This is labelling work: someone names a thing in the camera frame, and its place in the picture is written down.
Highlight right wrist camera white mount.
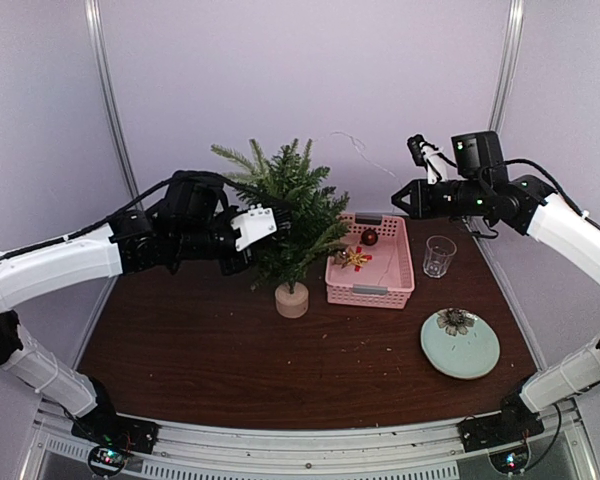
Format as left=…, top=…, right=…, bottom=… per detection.
left=406, top=134, right=456, bottom=185

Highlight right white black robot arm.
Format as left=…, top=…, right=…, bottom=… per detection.
left=391, top=131, right=600, bottom=442

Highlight pink plastic basket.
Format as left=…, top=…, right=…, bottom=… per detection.
left=325, top=213, right=415, bottom=309

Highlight right green circuit board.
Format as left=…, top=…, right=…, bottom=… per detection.
left=489, top=446, right=530, bottom=475

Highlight small green christmas tree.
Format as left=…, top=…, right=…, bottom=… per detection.
left=211, top=139, right=350, bottom=290

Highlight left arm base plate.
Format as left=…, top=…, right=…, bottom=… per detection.
left=65, top=410, right=159, bottom=454

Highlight round wooden tree base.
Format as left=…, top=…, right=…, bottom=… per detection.
left=275, top=282, right=309, bottom=319

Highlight dark red bauble ornament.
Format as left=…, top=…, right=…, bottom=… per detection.
left=360, top=229, right=379, bottom=246

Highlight pale green flower plate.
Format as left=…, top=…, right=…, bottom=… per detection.
left=420, top=307, right=501, bottom=380

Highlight clear drinking glass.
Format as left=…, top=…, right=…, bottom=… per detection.
left=423, top=235, right=457, bottom=279

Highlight left green circuit board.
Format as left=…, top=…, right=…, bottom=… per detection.
left=87, top=446, right=130, bottom=477

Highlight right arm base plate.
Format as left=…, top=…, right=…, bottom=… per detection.
left=457, top=408, right=544, bottom=452

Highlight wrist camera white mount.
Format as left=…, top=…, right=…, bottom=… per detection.
left=406, top=134, right=456, bottom=185
left=230, top=207, right=277, bottom=252

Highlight front aluminium rail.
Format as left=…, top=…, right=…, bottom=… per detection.
left=29, top=389, right=591, bottom=480

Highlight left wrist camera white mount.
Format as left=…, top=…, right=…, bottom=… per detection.
left=230, top=207, right=277, bottom=252

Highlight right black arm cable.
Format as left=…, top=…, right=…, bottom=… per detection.
left=499, top=158, right=589, bottom=219

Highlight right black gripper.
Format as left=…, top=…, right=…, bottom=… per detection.
left=391, top=178, right=488, bottom=221

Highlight aluminium frame post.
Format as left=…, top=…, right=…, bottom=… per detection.
left=84, top=0, right=140, bottom=198
left=488, top=0, right=525, bottom=132

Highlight gold star red ornament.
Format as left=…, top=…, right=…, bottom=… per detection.
left=333, top=247, right=373, bottom=272

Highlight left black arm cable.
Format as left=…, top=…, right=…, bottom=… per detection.
left=64, top=170, right=261, bottom=241

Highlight green circuit board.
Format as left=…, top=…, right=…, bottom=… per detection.
left=489, top=446, right=530, bottom=475
left=87, top=446, right=130, bottom=477

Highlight left aluminium frame post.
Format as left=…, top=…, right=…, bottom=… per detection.
left=84, top=0, right=140, bottom=198

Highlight right aluminium frame post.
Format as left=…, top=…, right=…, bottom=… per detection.
left=488, top=0, right=525, bottom=132

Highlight thin wire string lights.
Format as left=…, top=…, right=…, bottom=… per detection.
left=329, top=130, right=401, bottom=289

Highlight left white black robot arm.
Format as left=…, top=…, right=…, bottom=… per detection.
left=0, top=171, right=277, bottom=444

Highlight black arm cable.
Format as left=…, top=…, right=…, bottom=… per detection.
left=64, top=170, right=261, bottom=241
left=499, top=158, right=589, bottom=219

